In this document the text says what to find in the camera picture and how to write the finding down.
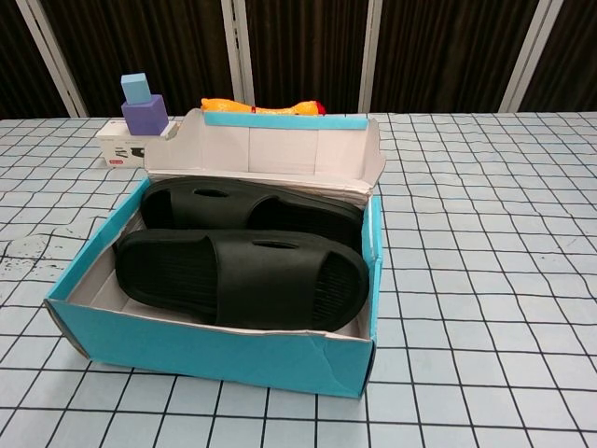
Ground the black slipper with frayed tip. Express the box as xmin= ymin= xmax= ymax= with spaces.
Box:
xmin=139 ymin=175 xmax=365 ymax=248

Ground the light blue shoe box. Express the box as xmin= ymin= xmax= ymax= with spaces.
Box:
xmin=44 ymin=107 xmax=388 ymax=400

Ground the yellow rubber chicken toy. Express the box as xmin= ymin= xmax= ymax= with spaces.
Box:
xmin=200 ymin=97 xmax=327 ymax=118

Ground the purple foam block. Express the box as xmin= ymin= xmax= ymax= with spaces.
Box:
xmin=120 ymin=94 xmax=168 ymax=137

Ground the white stapler carton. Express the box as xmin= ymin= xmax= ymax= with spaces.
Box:
xmin=96 ymin=121 xmax=179 ymax=168

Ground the light blue foam block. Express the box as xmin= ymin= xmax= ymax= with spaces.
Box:
xmin=120 ymin=73 xmax=151 ymax=105

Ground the black-checked pale blue tablecloth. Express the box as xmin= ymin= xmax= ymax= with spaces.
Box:
xmin=0 ymin=110 xmax=597 ymax=448

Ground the white metal screen post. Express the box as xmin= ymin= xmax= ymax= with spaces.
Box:
xmin=221 ymin=0 xmax=256 ymax=114
xmin=501 ymin=0 xmax=565 ymax=113
xmin=18 ymin=0 xmax=88 ymax=118
xmin=358 ymin=0 xmax=391 ymax=113

